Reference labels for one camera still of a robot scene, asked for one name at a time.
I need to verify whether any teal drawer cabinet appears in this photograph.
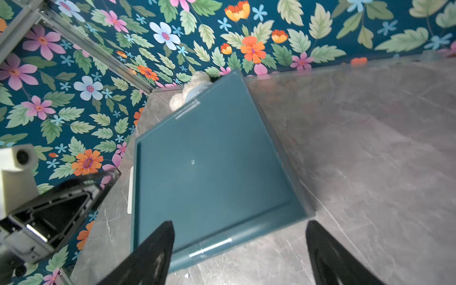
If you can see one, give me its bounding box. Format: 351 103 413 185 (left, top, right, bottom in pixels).
131 71 314 272

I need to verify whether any aluminium corner frame post left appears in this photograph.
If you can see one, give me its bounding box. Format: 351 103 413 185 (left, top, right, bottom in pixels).
36 5 153 95

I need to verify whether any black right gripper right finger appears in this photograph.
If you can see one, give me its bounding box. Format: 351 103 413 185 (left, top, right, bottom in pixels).
306 220 384 285

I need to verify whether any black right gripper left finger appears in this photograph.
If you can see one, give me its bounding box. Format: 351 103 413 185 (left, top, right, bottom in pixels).
99 221 175 285

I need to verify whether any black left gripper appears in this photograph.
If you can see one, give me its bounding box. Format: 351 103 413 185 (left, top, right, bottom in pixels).
1 171 121 264

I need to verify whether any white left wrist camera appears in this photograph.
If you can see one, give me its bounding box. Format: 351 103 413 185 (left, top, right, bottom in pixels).
1 144 39 219

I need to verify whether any white plush toy blue hoodie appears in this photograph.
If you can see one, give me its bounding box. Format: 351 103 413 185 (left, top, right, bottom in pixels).
169 71 212 112

